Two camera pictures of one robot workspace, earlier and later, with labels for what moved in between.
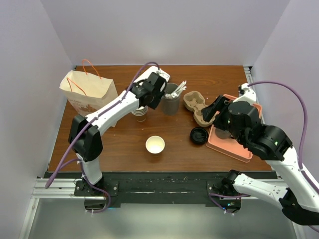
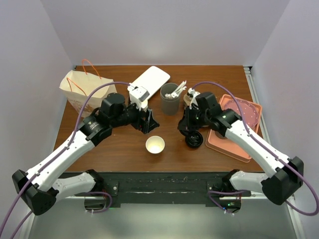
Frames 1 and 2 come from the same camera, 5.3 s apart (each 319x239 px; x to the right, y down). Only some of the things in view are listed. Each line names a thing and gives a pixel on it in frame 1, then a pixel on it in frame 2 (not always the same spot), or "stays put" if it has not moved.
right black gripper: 220,104 → 186,124
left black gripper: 159,94 → 151,122
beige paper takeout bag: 87,93 stays put
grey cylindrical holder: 170,106 stays put
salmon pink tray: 228,146 stays put
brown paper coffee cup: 155,144 stays put
